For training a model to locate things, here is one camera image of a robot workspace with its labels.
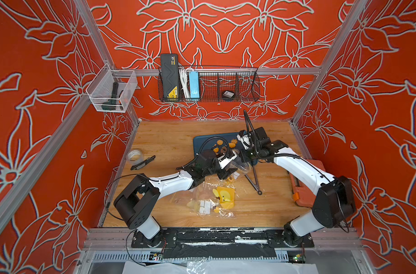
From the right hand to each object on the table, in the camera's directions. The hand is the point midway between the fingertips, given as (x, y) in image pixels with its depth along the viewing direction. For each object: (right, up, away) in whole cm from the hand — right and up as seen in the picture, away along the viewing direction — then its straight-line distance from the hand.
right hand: (236, 153), depth 85 cm
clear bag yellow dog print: (-2, -11, -3) cm, 11 cm away
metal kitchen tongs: (+11, -18, +3) cm, 21 cm away
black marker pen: (-53, -7, +13) cm, 55 cm away
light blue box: (-22, +36, +6) cm, 42 cm away
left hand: (-2, -4, -3) cm, 5 cm away
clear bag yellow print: (-11, -22, -1) cm, 24 cm away
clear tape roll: (-59, -4, +16) cm, 61 cm away
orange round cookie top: (-7, +5, +21) cm, 23 cm away
